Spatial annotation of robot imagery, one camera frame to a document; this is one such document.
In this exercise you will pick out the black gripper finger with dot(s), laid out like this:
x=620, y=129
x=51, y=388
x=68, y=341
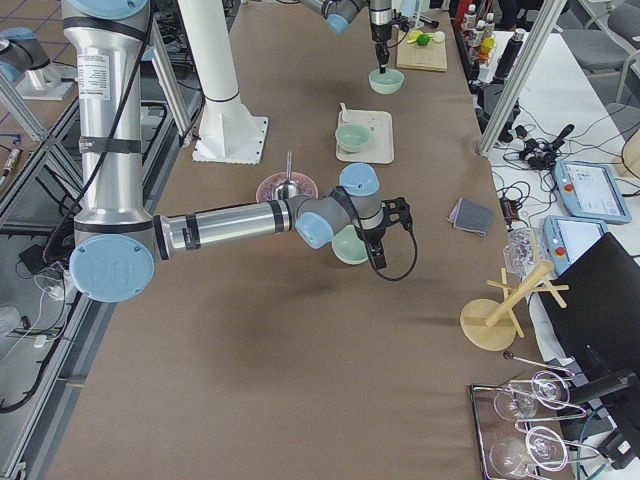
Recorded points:
x=377, y=254
x=382, y=61

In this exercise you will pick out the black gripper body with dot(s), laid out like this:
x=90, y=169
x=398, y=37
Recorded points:
x=370, y=235
x=379, y=30

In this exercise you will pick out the green bowl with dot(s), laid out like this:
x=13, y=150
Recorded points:
x=348, y=247
x=352, y=138
x=387, y=82

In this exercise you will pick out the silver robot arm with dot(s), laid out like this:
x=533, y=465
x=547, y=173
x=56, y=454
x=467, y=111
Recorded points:
x=338, y=15
x=117, y=242

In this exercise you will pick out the green lime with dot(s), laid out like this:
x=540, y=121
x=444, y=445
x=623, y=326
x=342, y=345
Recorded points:
x=423, y=39

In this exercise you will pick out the wooden cutting board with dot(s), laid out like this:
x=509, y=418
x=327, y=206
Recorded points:
x=428, y=58

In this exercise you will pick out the purple cloth under grey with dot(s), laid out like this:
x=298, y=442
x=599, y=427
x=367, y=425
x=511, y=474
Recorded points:
x=453, y=215

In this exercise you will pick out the white garlic bulb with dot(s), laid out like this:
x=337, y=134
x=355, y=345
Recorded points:
x=438, y=36

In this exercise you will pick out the beige rabbit tray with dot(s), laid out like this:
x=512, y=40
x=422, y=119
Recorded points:
x=380, y=149

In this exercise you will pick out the white ceramic spoon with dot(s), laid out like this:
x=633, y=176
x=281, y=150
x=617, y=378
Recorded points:
x=344, y=113

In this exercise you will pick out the grey folded cloth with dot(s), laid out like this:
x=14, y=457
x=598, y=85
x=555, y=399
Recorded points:
x=473, y=217

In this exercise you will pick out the green bowl on tray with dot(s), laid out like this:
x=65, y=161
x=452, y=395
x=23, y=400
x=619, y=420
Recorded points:
x=352, y=138

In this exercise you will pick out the clear ice cubes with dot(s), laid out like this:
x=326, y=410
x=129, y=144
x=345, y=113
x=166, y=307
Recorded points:
x=267, y=190

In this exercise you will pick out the metal ice scoop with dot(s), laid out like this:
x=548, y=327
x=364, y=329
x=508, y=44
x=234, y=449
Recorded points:
x=287, y=187

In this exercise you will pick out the black water bottle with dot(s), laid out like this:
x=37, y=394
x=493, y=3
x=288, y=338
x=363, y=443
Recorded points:
x=509, y=56

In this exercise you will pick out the clear plastic cup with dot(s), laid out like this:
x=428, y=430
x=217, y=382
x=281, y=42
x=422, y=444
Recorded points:
x=524, y=251

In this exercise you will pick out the wooden mug tree stand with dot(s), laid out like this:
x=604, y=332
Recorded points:
x=492, y=325

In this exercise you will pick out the blue teach pendant near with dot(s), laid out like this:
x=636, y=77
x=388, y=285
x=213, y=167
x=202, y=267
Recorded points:
x=568, y=238

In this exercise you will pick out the blue teach pendant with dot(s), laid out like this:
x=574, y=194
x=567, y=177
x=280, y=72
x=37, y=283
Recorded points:
x=589, y=190
x=568, y=238

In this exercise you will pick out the blue teach pendant far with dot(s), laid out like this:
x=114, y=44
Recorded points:
x=589, y=190

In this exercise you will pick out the black monitor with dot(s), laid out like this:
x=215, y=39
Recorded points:
x=599, y=326

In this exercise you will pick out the wine glass upper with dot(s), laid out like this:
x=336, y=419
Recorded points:
x=521, y=399

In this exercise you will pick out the wine glass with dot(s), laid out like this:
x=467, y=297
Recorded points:
x=521, y=399
x=522, y=458

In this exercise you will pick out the wine glass lower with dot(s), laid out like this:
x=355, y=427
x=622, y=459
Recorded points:
x=522, y=458

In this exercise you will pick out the aluminium frame post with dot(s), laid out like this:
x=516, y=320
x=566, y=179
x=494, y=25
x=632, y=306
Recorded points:
x=533, y=46

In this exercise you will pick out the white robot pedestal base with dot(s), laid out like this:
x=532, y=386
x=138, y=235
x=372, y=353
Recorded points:
x=228, y=132

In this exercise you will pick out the wire glass rack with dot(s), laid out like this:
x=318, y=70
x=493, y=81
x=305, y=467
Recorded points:
x=518, y=425

